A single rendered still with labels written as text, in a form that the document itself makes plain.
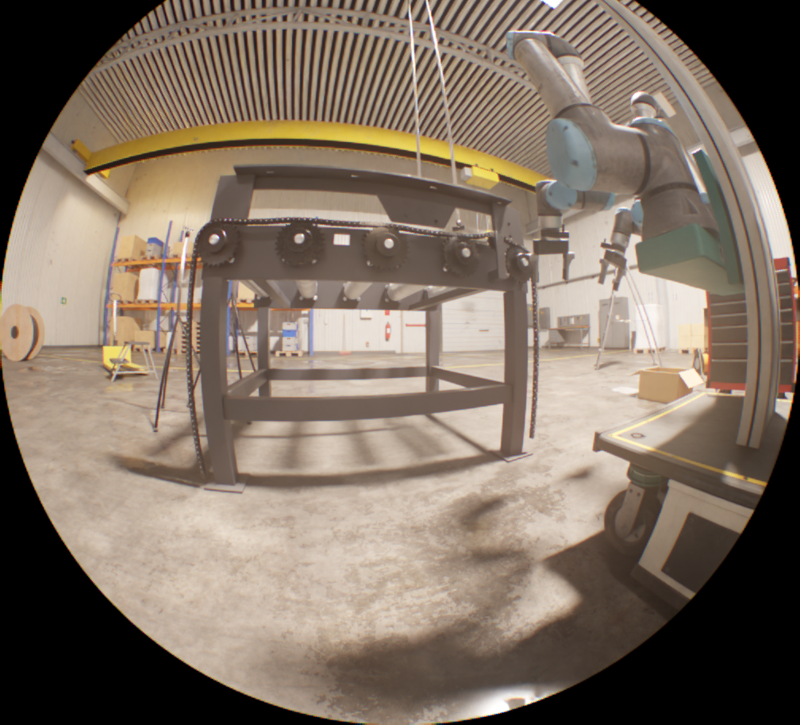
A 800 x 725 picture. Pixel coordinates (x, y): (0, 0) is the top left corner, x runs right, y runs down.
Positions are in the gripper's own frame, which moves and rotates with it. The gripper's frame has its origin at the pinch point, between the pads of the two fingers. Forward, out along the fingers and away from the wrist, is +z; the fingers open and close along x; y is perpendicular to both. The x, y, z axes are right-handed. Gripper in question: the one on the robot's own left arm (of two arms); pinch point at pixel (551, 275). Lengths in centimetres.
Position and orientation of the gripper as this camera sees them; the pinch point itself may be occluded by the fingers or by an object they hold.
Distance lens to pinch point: 106.9
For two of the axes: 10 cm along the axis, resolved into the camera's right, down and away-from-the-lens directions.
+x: -9.9, 1.2, 0.3
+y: -0.2, -3.5, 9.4
